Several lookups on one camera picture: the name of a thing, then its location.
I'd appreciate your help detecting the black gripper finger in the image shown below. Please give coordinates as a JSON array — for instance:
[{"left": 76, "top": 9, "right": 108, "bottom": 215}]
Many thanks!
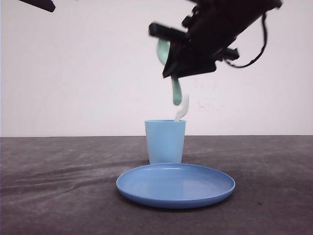
[{"left": 20, "top": 0, "right": 55, "bottom": 12}]

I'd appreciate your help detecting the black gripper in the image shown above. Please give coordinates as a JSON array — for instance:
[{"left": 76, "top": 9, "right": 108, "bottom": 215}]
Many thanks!
[{"left": 149, "top": 0, "right": 282, "bottom": 78}]

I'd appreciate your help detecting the mint green plastic spoon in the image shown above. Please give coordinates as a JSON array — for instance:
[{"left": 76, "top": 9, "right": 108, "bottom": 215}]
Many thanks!
[{"left": 156, "top": 39, "right": 182, "bottom": 106}]

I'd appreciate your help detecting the white plastic fork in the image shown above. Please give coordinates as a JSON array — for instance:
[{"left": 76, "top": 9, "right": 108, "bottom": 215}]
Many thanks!
[{"left": 174, "top": 94, "right": 189, "bottom": 121}]

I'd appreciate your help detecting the light blue plastic cup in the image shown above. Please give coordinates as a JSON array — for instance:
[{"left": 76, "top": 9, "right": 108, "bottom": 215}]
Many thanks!
[{"left": 145, "top": 119, "right": 186, "bottom": 165}]

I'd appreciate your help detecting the blue plastic plate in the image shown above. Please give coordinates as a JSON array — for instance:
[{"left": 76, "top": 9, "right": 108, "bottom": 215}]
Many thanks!
[{"left": 116, "top": 164, "right": 236, "bottom": 209}]

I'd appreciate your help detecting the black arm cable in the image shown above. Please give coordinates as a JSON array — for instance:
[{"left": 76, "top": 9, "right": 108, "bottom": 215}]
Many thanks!
[{"left": 226, "top": 13, "right": 268, "bottom": 69}]

